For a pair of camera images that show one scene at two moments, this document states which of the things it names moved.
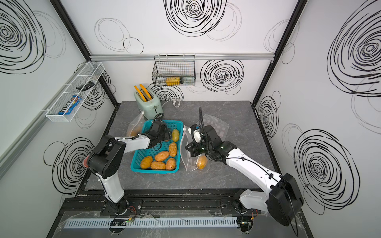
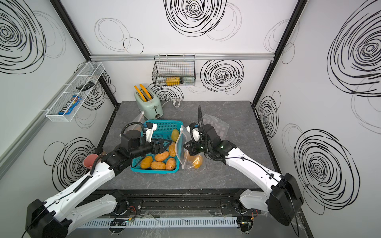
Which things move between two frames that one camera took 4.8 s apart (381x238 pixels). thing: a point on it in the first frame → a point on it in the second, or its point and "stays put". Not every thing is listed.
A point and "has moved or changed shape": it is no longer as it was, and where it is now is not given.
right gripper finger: (193, 148) stays put
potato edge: (172, 149) stays put
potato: (158, 165) stays put
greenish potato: (175, 135) stays put
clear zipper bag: (135, 127) has moved or changed shape
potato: (202, 162) has moved or changed shape
